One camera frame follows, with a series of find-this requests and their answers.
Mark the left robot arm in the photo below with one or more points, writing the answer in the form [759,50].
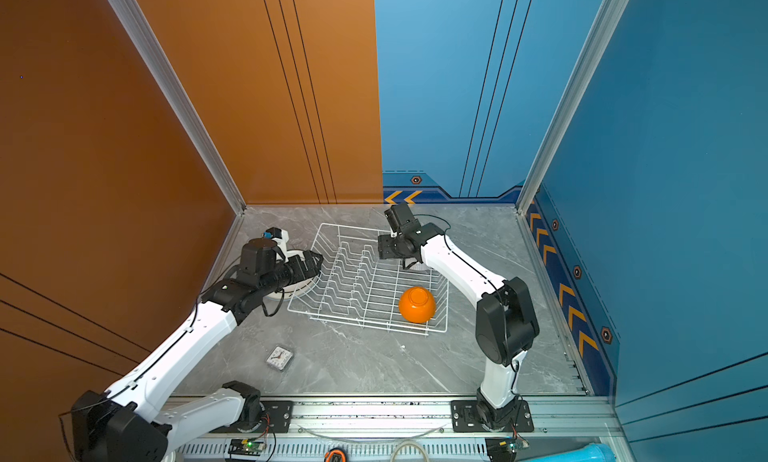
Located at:
[127,422]

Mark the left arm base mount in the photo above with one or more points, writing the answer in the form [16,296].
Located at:
[270,416]

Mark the circuit board right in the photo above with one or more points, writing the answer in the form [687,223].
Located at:
[505,449]

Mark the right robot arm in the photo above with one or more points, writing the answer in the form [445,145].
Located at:
[505,325]

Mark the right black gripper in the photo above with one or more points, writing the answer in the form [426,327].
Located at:
[384,249]

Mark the small white square clock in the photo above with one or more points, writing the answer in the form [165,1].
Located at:
[279,358]

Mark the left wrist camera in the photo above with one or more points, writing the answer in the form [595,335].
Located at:
[281,238]

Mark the orange black round object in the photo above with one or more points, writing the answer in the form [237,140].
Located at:
[335,455]

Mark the green circuit board left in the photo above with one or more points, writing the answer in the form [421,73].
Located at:
[247,448]

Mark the white wire dish rack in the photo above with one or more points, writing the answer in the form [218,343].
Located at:
[355,287]

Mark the aluminium front rail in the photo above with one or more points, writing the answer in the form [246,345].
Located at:
[378,417]

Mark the orange bowl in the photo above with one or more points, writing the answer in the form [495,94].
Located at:
[417,305]

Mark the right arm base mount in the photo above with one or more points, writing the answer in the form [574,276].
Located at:
[479,416]

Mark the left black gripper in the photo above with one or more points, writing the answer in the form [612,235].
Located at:
[312,268]

